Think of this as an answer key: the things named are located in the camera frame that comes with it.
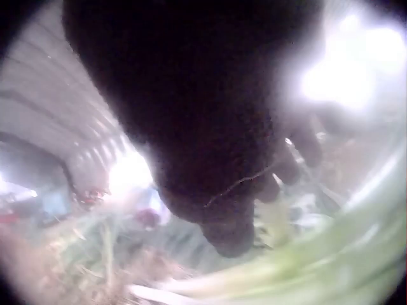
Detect person's right hand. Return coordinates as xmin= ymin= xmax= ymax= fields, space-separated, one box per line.
xmin=62 ymin=0 xmax=323 ymax=258

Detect person's right thumb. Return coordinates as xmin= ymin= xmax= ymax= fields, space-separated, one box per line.
xmin=173 ymin=191 xmax=256 ymax=258

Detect person's right fingers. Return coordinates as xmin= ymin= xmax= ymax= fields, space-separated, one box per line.
xmin=254 ymin=125 xmax=323 ymax=204

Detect bunch of green onion stalks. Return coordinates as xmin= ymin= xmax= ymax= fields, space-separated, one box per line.
xmin=129 ymin=152 xmax=404 ymax=305

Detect pile of green leaves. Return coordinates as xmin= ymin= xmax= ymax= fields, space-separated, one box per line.
xmin=48 ymin=210 xmax=197 ymax=305

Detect corrugated metal roof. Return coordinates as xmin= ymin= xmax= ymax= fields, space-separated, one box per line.
xmin=0 ymin=19 xmax=140 ymax=194

